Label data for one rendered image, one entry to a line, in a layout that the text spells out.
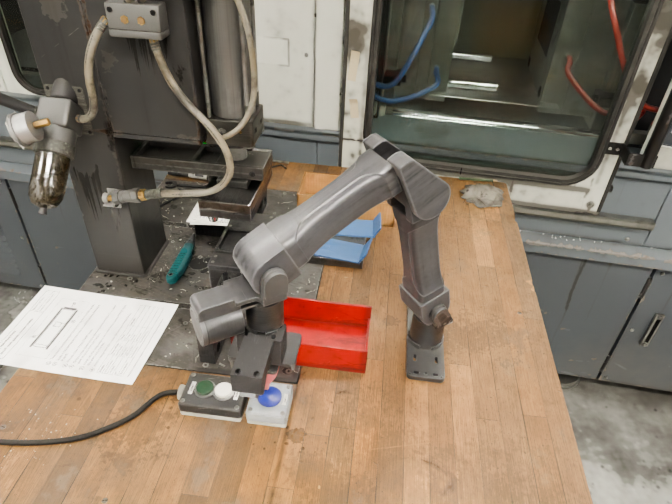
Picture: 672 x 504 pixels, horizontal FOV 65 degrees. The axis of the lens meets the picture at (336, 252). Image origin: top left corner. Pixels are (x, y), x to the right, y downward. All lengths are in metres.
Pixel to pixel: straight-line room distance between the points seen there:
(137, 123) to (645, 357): 1.87
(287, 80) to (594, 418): 1.65
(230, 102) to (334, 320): 0.46
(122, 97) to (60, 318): 0.46
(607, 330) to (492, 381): 1.13
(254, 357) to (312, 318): 0.35
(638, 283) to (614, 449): 0.62
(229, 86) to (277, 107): 0.74
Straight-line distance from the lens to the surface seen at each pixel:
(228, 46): 0.94
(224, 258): 1.11
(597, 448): 2.22
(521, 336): 1.14
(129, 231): 1.17
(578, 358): 2.21
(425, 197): 0.75
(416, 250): 0.84
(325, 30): 1.58
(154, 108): 1.00
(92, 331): 1.14
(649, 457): 2.29
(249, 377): 0.72
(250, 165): 1.03
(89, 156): 1.11
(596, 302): 2.02
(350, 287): 1.16
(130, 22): 0.92
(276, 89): 1.67
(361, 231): 1.29
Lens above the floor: 1.67
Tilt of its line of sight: 37 degrees down
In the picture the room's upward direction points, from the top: 3 degrees clockwise
